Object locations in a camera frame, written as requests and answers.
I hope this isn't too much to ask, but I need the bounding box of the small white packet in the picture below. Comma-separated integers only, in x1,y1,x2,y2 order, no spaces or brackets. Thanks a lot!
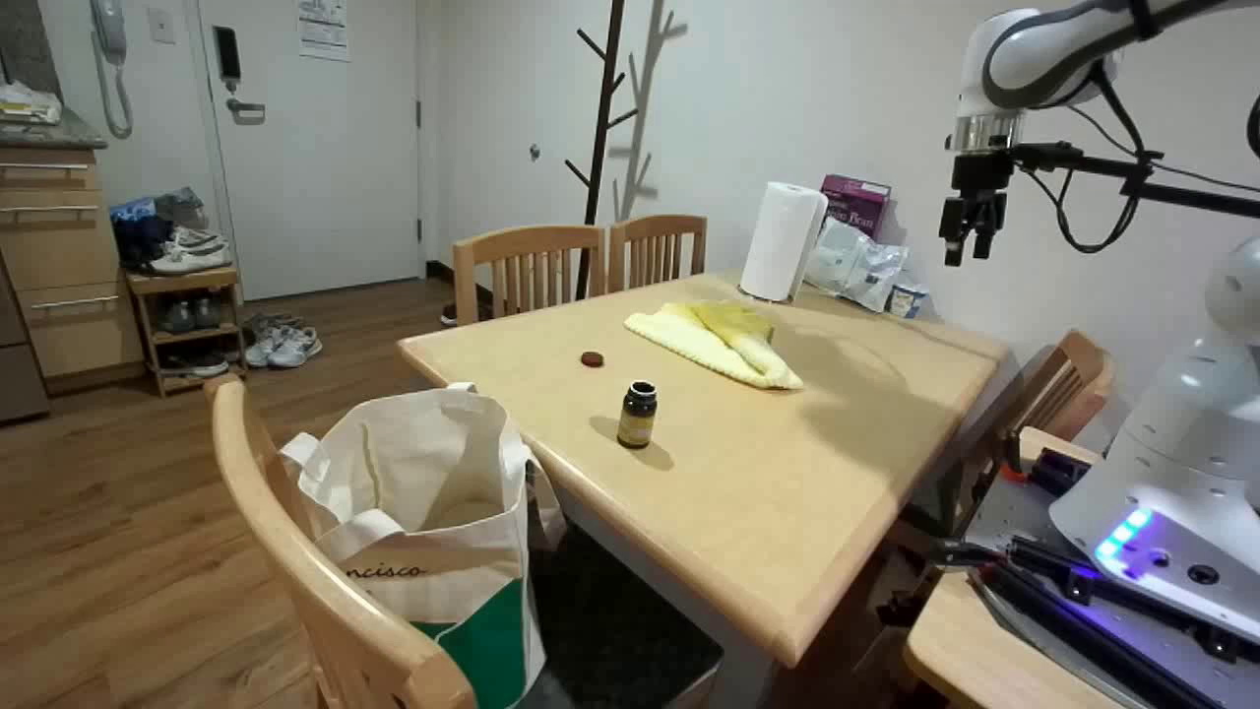
885,278,937,323

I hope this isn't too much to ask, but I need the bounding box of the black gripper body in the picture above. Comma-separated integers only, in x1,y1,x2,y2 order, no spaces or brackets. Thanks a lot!
934,148,1016,236

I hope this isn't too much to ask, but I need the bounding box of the light wooden cabinet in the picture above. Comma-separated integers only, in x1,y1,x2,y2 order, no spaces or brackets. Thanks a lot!
0,112,151,393

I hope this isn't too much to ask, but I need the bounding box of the wooden slat-back chair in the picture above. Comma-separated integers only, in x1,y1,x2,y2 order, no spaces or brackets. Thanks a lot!
450,222,609,330
606,207,714,295

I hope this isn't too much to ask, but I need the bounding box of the small dark bottle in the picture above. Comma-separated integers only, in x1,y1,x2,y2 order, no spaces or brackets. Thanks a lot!
614,378,663,453

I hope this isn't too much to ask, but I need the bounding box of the black tree coat rack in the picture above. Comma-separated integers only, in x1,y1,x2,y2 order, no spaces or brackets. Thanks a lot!
560,0,651,305

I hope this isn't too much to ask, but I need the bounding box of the white grey sneaker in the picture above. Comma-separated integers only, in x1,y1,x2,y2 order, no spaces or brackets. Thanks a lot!
268,319,328,370
240,327,298,373

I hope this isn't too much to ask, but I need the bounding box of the dark blue bag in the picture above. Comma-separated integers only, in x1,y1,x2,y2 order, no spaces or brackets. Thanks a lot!
106,185,214,276

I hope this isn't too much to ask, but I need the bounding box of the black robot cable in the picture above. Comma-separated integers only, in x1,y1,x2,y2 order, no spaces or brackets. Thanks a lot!
1018,63,1160,259

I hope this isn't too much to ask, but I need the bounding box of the white paper towel roll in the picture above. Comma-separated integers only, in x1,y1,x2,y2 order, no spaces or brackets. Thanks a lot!
736,177,832,307

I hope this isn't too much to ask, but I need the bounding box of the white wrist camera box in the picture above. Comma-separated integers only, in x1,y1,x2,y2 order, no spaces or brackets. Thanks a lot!
946,112,1022,163

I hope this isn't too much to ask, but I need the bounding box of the white and green tote bag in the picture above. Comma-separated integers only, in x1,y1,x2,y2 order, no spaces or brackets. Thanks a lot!
277,378,572,709

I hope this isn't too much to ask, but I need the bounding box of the wooden chair holding tote bag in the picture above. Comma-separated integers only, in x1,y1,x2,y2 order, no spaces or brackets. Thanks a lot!
205,373,479,709

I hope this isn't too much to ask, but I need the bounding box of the small wooden robot stand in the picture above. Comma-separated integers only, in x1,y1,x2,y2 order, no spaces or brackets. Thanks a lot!
903,424,1260,709

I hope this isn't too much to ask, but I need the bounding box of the door lock and handle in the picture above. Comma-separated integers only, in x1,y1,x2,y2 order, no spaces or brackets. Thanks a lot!
207,20,270,131

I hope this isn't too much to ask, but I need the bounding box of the paper notice on door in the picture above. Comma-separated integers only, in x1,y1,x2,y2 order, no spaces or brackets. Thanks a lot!
290,0,358,63

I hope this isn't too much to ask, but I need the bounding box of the clear plastic bag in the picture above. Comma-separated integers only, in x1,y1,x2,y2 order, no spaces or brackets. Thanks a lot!
801,211,915,319

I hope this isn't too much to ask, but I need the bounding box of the wooden chair beside robot stand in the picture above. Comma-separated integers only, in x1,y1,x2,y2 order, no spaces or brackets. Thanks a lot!
890,327,1117,567

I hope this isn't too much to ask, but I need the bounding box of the yellow towel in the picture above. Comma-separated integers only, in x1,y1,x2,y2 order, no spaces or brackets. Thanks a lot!
623,299,806,393

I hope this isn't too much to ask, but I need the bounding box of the black camera boom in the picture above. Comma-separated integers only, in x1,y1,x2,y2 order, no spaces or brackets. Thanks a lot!
1004,135,1260,224

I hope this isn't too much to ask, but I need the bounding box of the purple box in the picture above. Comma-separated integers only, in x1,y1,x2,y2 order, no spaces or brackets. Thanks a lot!
814,171,898,244

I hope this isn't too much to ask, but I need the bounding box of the wooden shoe rack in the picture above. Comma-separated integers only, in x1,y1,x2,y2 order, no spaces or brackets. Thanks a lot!
122,265,253,398

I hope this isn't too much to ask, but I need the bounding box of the white wall phone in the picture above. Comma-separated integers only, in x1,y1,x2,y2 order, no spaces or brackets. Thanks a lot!
83,0,136,140

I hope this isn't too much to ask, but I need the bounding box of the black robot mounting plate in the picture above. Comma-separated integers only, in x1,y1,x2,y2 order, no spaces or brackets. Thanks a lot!
975,544,1260,709

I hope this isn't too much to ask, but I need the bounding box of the white door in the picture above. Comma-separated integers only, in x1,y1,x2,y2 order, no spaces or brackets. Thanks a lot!
192,0,429,305

